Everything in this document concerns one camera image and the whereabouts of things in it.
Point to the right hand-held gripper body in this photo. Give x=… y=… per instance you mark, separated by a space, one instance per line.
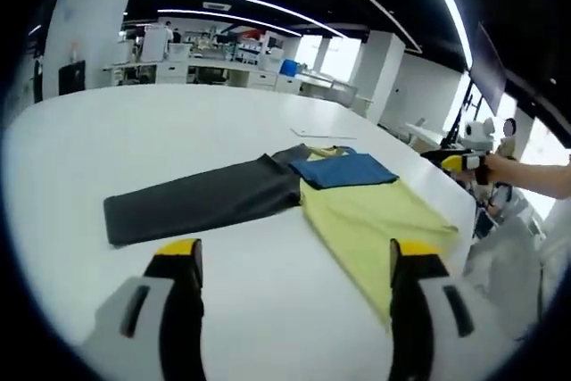
x=477 y=138

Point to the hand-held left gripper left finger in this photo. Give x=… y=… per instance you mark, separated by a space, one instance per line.
x=134 y=327

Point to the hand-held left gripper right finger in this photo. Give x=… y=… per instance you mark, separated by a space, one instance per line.
x=437 y=327

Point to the yellow blue grey garment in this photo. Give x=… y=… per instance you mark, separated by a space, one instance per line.
x=357 y=216

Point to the person's right hand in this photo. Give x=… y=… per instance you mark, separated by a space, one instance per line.
x=496 y=167

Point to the black monitor stand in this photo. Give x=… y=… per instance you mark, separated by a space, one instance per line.
x=459 y=118

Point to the dark monitor screen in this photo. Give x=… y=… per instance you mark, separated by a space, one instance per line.
x=488 y=68

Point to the white square pillar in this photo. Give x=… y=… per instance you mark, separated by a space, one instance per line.
x=98 y=19
x=379 y=73

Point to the ceiling light strip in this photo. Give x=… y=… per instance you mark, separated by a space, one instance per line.
x=250 y=2
x=232 y=18
x=450 y=2

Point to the blue crate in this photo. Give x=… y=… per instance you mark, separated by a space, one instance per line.
x=288 y=67

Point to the white lab counter row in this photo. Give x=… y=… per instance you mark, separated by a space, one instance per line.
x=223 y=73

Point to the black cabinet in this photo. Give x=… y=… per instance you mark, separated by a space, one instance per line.
x=71 y=78

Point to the white tall cabinet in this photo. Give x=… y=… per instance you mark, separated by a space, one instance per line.
x=155 y=44

